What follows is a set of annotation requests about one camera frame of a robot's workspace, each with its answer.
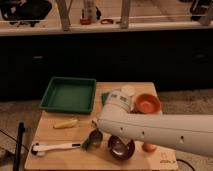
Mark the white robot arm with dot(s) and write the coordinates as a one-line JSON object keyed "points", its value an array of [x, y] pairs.
{"points": [[189, 133]]}

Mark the green plastic tray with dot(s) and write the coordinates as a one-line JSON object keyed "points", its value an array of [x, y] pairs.
{"points": [[69, 95]]}

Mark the green sponge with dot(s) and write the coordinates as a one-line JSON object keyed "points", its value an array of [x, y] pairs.
{"points": [[104, 98]]}

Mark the orange bowl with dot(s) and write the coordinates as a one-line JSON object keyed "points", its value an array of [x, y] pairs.
{"points": [[147, 104]]}

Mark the yellow corn cob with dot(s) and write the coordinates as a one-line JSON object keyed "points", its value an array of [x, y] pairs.
{"points": [[65, 124]]}

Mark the dark purple bowl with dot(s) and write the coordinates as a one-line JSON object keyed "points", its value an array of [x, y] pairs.
{"points": [[119, 150]]}

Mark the wooden board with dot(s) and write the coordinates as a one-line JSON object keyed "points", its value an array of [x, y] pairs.
{"points": [[93, 159]]}

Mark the orange tomato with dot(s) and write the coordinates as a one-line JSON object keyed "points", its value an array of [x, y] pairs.
{"points": [[149, 148]]}

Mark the white bottle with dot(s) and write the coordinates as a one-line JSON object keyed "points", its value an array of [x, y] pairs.
{"points": [[90, 10]]}

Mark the black pole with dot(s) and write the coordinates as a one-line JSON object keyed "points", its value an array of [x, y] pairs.
{"points": [[17, 158]]}

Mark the black bag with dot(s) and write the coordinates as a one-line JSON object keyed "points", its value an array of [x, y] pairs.
{"points": [[25, 12]]}

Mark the metal scoop green handle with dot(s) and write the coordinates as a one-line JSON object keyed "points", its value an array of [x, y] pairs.
{"points": [[95, 138]]}

